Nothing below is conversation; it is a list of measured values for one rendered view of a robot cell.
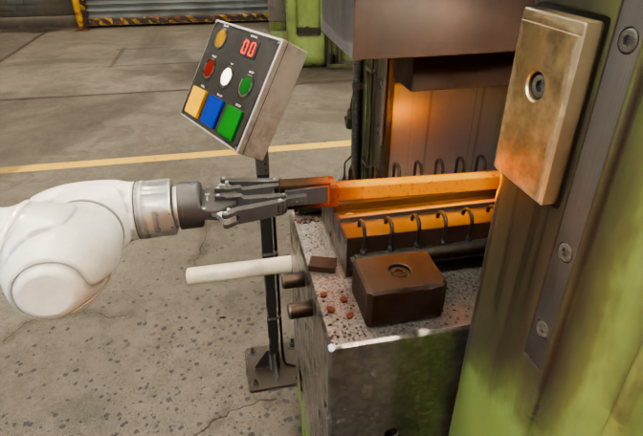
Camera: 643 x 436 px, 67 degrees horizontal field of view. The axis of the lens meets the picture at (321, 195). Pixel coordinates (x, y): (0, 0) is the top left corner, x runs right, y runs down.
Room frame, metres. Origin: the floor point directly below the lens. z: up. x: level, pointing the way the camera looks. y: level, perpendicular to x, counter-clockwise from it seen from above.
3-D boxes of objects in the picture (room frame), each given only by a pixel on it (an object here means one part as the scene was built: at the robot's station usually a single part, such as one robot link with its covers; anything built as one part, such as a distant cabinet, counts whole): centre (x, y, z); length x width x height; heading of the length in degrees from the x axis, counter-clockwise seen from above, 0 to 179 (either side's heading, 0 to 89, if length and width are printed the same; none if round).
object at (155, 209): (0.65, 0.25, 1.04); 0.09 x 0.06 x 0.09; 12
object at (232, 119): (1.11, 0.22, 1.01); 0.07 x 0.05 x 0.07; 37
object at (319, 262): (0.66, 0.00, 0.92); 0.04 x 0.03 x 0.01; 81
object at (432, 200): (0.75, -0.23, 0.99); 0.42 x 0.05 x 0.01; 102
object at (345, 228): (0.78, -0.23, 0.96); 0.42 x 0.20 x 0.09; 102
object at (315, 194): (0.69, 0.02, 1.04); 0.07 x 0.01 x 0.03; 101
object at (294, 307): (0.61, 0.04, 0.87); 0.04 x 0.03 x 0.03; 102
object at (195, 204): (0.67, 0.18, 1.04); 0.09 x 0.08 x 0.07; 102
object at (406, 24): (0.78, -0.23, 1.32); 0.42 x 0.20 x 0.10; 102
